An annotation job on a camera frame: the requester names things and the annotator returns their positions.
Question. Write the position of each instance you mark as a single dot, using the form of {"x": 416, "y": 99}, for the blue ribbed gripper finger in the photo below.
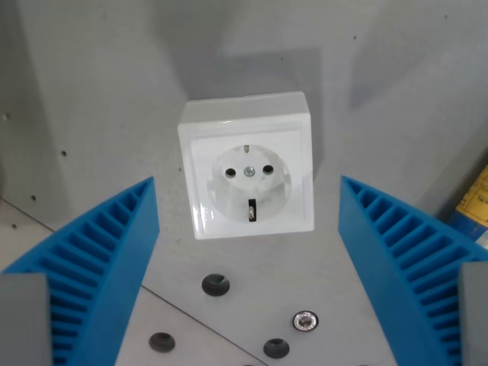
{"x": 103, "y": 259}
{"x": 396, "y": 251}

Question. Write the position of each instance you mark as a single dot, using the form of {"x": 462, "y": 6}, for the silver hex socket screw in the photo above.
{"x": 305, "y": 321}

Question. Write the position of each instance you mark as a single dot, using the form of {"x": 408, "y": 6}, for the blue box with yellow label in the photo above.
{"x": 476, "y": 202}

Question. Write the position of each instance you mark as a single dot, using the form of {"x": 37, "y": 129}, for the black rubber grommet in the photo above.
{"x": 276, "y": 347}

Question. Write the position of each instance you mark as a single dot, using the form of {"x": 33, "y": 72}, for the white wall socket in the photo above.
{"x": 289, "y": 152}

